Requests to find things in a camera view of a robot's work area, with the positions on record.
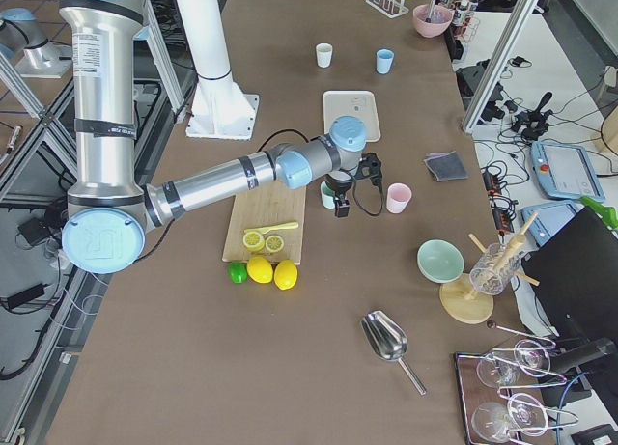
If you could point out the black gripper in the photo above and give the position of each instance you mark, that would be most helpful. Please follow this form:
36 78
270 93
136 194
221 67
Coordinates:
337 186

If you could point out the lemon half right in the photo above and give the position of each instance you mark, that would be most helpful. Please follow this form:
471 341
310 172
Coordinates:
274 244

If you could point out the yellow plastic knife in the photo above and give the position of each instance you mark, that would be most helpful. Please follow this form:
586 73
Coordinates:
271 228

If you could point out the black monitor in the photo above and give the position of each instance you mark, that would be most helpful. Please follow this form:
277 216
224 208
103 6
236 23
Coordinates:
577 270

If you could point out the light blue cup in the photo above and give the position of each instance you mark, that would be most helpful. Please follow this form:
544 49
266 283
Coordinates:
384 61

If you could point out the grey folded cloth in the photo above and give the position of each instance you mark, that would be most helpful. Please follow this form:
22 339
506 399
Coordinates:
446 166

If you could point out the yellow lemon right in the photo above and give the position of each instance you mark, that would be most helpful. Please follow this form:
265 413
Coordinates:
285 275

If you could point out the cream rabbit tray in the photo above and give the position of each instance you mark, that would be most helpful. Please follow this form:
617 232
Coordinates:
357 103

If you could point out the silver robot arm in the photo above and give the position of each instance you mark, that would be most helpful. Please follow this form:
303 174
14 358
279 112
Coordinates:
109 214

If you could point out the teach pendant tablet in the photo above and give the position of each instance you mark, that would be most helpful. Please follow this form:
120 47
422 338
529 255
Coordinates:
565 171

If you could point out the green lime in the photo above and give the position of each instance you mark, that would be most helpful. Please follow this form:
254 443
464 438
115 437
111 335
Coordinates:
237 272

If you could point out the yellow lemon left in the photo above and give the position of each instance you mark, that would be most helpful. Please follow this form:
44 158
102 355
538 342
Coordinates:
259 269

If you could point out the mint green bowl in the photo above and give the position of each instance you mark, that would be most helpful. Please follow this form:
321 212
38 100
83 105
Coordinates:
440 261

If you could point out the pink cup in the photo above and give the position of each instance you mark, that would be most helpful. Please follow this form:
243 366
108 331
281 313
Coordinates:
398 197

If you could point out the lemon half left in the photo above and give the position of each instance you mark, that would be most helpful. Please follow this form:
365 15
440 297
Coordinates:
253 241

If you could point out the bamboo cutting board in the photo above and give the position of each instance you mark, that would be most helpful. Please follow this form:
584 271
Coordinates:
268 205

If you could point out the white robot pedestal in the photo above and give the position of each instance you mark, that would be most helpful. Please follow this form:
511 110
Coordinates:
220 109

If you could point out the pink mixing bowl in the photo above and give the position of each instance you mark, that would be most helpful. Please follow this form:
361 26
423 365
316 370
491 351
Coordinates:
430 27

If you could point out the metal scoop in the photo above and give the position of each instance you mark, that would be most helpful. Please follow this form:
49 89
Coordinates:
389 342

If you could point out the wooden cup tree stand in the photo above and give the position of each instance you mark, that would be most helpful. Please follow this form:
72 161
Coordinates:
462 301

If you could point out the lemon half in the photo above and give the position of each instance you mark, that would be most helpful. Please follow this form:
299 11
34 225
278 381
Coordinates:
253 241
274 244

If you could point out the yellow lemon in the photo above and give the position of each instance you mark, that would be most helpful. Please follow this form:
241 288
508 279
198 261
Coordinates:
285 275
259 269

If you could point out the clear glass on stand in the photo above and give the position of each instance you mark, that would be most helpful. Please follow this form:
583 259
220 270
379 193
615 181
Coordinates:
486 277

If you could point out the wine glass rack tray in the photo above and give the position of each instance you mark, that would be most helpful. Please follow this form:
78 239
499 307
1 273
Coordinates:
500 394

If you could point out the cream white cup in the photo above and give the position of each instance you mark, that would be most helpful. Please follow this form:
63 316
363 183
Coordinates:
324 52

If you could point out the aluminium frame post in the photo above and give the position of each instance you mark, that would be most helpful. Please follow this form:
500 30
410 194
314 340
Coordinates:
507 40

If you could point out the mint green cup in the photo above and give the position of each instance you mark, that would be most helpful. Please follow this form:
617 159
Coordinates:
327 196

